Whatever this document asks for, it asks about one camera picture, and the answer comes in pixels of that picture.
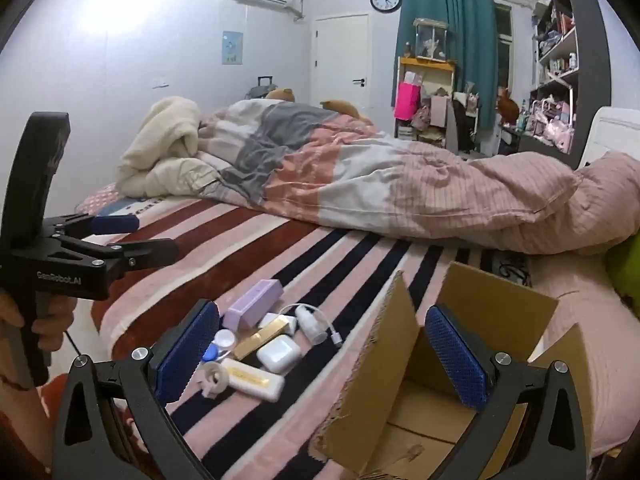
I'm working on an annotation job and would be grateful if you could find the white headboard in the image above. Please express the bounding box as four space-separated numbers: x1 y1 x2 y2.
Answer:
575 106 640 171

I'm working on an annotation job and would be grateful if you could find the pale pink bag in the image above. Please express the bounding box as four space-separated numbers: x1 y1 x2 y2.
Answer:
430 94 449 129

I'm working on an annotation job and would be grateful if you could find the beige tape roll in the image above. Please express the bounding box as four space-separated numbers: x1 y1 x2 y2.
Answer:
195 360 230 400

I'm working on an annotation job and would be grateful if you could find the dark grey bookshelf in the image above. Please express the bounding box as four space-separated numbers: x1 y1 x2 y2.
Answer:
525 0 613 168

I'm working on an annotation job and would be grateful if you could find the striped red pink blanket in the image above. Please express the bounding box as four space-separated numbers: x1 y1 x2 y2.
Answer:
75 195 531 480

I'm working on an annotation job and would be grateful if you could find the white box with gold label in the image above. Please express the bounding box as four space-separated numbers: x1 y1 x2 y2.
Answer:
220 357 286 403

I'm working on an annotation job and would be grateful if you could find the dotted pink pillow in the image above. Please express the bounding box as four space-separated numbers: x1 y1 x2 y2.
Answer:
75 182 166 216

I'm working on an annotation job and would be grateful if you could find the cream fleece blanket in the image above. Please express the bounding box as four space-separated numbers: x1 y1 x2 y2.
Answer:
117 96 223 198

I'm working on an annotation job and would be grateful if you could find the pink plastic bag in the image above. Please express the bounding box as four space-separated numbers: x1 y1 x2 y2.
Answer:
542 115 576 153

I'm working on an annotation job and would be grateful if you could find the pink grey white quilt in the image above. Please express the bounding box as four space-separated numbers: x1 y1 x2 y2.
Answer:
200 99 640 256

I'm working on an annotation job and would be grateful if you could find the white earbuds case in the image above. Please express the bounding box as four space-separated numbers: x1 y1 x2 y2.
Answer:
256 335 302 375

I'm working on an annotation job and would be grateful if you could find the purple rectangular box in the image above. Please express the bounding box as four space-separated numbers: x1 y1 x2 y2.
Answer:
222 279 285 332

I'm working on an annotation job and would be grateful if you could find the small white bottle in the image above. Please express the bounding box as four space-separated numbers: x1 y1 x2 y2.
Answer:
295 305 328 345

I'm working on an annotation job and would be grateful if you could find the white blue contact lens case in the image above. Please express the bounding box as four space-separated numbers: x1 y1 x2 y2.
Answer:
202 329 238 363

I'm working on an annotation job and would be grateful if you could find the small white box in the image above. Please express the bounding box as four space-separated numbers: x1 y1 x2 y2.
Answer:
256 312 293 335

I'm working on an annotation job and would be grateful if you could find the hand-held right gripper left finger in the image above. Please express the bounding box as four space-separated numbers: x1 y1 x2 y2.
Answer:
52 299 221 480

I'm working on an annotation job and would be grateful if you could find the black chair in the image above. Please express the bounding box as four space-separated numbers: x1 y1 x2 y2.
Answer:
450 100 482 153

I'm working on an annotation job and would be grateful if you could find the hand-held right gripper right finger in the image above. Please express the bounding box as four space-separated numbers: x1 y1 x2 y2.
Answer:
425 304 588 480

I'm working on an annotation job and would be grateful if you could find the yellow white shelf rack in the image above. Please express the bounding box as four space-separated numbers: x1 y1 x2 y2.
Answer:
395 56 458 146

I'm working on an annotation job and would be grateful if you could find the teal curtain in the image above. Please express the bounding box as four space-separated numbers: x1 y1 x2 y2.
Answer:
395 0 501 106

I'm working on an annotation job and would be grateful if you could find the clear plastic wrapped item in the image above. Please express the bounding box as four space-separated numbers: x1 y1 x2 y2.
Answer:
277 304 346 348

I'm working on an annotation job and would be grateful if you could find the green pillow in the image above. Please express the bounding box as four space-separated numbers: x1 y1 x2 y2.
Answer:
602 232 640 321

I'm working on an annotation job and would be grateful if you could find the brown cardboard box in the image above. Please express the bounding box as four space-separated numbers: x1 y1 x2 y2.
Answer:
307 260 608 480

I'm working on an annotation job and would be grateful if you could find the small blue wall poster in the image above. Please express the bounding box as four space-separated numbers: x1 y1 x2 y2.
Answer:
221 31 244 66

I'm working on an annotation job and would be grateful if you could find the person's left hand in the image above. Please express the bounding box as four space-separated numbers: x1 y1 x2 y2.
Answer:
0 290 76 391

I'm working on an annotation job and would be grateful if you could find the person's left forearm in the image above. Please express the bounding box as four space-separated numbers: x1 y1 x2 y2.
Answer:
0 372 71 480

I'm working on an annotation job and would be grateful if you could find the white door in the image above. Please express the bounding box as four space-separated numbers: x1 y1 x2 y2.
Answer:
312 14 373 111

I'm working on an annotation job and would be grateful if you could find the brown round vase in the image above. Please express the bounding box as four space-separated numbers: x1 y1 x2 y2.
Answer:
497 87 521 123

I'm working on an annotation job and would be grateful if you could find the gold bar box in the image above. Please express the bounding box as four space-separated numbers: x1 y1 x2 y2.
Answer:
232 316 292 361

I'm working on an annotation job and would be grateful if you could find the grey suitcase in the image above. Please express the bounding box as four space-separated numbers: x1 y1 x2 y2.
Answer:
244 76 275 101

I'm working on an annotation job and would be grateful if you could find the glass display case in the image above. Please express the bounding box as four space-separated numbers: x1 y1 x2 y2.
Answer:
412 17 450 61

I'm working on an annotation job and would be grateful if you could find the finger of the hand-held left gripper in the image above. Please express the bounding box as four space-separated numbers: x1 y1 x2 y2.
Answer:
50 237 178 286
42 214 141 241

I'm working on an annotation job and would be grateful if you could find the bright pink bag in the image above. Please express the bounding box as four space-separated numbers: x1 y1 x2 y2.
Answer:
394 81 422 122

